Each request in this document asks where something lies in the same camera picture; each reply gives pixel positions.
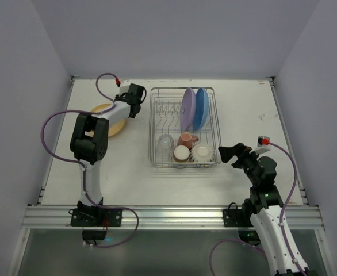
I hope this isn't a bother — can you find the yellow plate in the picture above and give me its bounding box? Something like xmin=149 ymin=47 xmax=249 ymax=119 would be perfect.
xmin=91 ymin=103 xmax=126 ymax=137

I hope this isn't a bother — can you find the purple plate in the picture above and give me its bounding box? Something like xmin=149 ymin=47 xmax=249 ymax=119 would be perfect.
xmin=180 ymin=87 xmax=196 ymax=131

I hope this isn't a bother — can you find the clear glass tumbler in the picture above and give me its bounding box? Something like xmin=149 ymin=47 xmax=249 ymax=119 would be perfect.
xmin=156 ymin=133 xmax=175 ymax=163

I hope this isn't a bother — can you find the blue plate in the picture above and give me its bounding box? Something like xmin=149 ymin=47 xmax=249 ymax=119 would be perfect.
xmin=192 ymin=87 xmax=209 ymax=131

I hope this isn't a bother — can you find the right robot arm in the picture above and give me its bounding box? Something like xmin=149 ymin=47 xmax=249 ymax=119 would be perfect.
xmin=219 ymin=137 xmax=318 ymax=275

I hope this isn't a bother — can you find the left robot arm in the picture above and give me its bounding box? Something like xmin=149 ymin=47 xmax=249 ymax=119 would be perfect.
xmin=70 ymin=83 xmax=147 ymax=216

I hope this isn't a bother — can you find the white blue-striped bowl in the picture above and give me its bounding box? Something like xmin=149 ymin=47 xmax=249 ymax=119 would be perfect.
xmin=190 ymin=143 xmax=215 ymax=163

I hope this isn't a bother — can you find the pink mug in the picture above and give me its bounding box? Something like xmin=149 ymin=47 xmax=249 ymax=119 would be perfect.
xmin=177 ymin=132 xmax=199 ymax=149

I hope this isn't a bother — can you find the brown and white cup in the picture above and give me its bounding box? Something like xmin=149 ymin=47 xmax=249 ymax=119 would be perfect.
xmin=173 ymin=145 xmax=190 ymax=163

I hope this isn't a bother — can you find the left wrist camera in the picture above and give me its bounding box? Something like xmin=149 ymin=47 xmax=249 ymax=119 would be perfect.
xmin=118 ymin=79 xmax=131 ymax=95

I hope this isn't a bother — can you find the metal wire dish rack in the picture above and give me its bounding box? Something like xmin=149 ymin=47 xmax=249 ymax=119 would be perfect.
xmin=148 ymin=87 xmax=221 ymax=168

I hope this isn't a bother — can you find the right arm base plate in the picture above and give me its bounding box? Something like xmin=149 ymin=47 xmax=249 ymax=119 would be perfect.
xmin=222 ymin=202 xmax=254 ymax=227

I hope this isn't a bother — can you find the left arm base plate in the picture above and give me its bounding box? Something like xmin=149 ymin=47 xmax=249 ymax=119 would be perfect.
xmin=68 ymin=201 xmax=122 ymax=227

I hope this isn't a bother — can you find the aluminium mounting rail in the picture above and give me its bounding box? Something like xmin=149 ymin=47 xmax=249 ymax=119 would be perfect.
xmin=21 ymin=205 xmax=324 ymax=230

